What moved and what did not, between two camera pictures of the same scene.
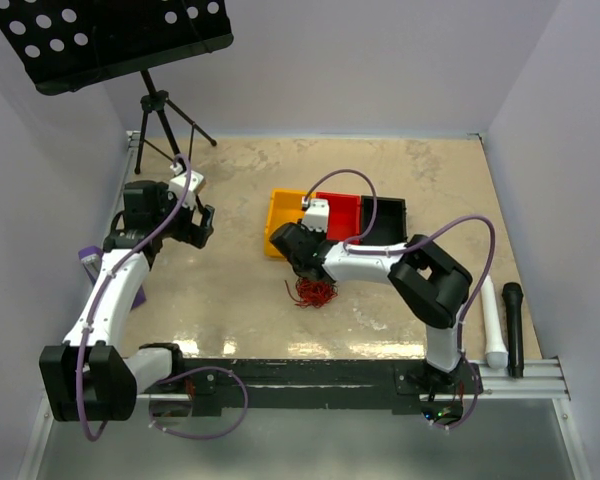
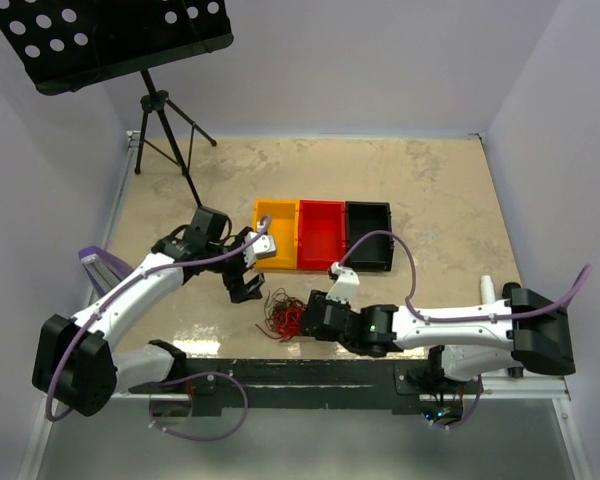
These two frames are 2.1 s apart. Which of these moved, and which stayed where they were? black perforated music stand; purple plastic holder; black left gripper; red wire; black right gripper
Moved: red wire; black right gripper; black left gripper
Stayed: black perforated music stand; purple plastic holder
